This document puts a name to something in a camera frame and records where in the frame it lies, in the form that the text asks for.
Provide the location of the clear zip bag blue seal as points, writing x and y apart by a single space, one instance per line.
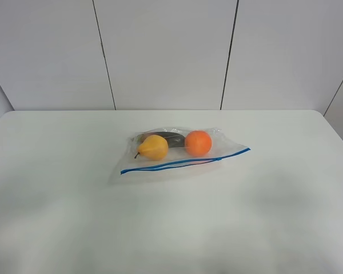
127 166

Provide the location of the dark purple eggplant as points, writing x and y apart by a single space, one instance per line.
174 140

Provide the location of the yellow pear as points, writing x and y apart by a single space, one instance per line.
154 147

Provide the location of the orange fruit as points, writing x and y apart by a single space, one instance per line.
198 143

